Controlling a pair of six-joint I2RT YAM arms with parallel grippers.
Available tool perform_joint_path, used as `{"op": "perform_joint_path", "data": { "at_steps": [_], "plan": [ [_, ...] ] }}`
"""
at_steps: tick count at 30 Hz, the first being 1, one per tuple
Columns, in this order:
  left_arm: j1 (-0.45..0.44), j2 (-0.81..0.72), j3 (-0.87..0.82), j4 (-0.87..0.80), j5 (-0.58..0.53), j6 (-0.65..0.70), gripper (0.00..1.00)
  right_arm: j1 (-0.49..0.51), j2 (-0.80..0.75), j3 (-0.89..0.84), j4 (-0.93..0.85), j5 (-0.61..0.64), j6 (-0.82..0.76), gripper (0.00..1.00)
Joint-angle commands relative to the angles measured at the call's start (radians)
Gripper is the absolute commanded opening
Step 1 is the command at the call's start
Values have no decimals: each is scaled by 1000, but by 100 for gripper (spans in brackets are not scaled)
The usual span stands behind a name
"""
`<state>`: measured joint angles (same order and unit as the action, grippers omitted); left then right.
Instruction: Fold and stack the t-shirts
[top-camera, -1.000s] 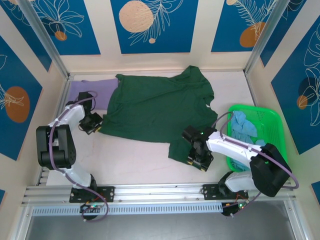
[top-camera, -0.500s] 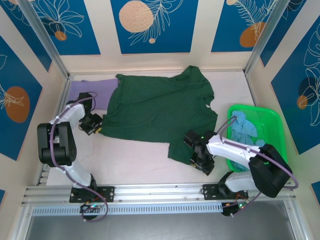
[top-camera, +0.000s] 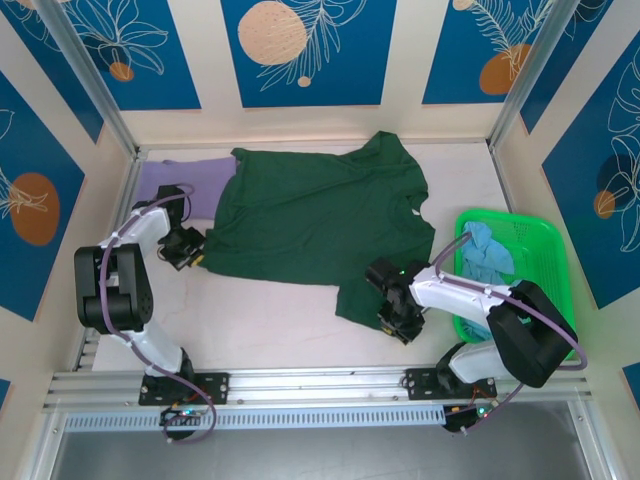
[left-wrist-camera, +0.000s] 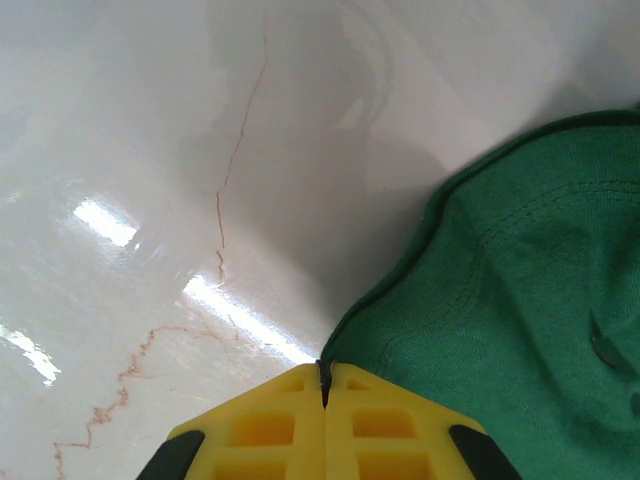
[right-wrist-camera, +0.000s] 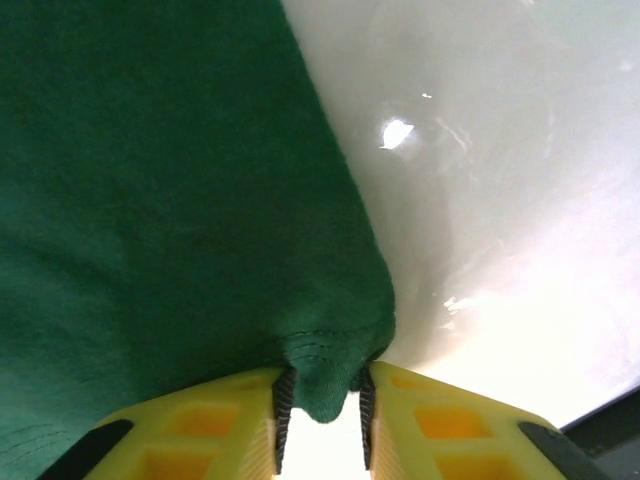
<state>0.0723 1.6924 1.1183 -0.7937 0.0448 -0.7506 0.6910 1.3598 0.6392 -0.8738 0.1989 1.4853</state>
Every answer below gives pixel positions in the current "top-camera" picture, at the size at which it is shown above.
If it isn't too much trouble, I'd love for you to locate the dark green t-shirt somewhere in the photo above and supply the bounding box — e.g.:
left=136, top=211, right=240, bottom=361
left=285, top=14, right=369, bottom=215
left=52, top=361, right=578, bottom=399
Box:
left=202, top=130, right=437, bottom=331

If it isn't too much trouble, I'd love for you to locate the aluminium table edge rail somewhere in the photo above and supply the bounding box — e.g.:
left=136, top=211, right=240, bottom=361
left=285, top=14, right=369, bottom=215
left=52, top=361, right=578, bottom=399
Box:
left=72, top=154, right=144, bottom=371
left=487, top=141, right=517, bottom=216

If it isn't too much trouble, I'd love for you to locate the green plastic basket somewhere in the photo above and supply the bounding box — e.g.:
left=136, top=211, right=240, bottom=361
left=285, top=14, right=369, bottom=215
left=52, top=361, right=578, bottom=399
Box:
left=452, top=207, right=579, bottom=362

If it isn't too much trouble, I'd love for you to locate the light blue t-shirt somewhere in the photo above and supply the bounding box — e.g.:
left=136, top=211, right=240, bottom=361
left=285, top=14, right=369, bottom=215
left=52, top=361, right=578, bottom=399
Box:
left=458, top=221, right=524, bottom=344

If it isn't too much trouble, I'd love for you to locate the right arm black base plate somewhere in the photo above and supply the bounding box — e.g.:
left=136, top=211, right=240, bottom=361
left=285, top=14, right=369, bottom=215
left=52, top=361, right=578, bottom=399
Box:
left=405, top=367, right=499, bottom=401

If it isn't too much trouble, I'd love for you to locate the aluminium frame post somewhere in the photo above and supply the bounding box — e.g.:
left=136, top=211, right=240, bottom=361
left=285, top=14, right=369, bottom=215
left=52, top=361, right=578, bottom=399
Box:
left=35, top=0, right=141, bottom=159
left=488, top=0, right=616, bottom=154

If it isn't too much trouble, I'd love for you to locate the aluminium mounting rail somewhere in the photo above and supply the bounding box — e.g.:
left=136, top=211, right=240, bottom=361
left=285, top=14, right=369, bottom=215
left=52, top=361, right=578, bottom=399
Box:
left=42, top=362, right=596, bottom=414

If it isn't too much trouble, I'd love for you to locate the grey metal sheet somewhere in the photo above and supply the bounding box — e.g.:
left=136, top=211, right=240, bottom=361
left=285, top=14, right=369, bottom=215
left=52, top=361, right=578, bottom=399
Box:
left=47, top=427, right=594, bottom=480

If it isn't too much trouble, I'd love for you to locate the grey slotted cable duct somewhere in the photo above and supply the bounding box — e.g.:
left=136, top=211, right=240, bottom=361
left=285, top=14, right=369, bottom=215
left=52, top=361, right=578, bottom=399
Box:
left=63, top=404, right=446, bottom=432

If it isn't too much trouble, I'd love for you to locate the purple folded t-shirt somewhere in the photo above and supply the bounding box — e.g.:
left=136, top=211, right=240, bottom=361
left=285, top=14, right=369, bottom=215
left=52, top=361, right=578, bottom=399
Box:
left=132, top=155, right=237, bottom=224

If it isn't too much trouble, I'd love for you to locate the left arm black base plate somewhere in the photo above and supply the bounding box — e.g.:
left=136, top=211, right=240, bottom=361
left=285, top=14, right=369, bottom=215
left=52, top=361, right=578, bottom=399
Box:
left=138, top=372, right=231, bottom=406

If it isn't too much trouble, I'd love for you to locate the blue floral wall panel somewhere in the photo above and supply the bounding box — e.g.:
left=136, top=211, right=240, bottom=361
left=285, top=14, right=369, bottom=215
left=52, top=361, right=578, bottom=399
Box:
left=542, top=47, right=640, bottom=310
left=422, top=0, right=557, bottom=106
left=8, top=0, right=202, bottom=112
left=0, top=69, right=87, bottom=322
left=221, top=0, right=399, bottom=109

